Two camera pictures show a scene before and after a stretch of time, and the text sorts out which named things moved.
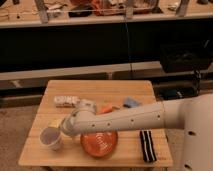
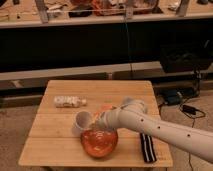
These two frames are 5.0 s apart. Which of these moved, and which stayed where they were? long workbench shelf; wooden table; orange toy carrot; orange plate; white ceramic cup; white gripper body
Moved: white gripper body; white ceramic cup
Stayed: long workbench shelf; orange plate; orange toy carrot; wooden table
